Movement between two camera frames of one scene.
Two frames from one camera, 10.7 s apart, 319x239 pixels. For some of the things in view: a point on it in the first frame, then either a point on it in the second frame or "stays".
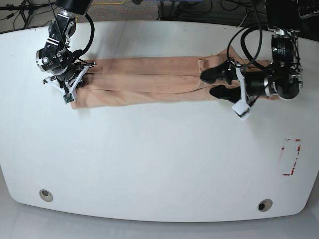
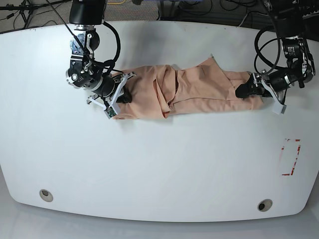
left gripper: x=71 y=85 -> x=109 y=87
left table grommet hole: x=46 y=195 stays
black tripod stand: x=26 y=8 stays
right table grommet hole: x=264 y=205 stays
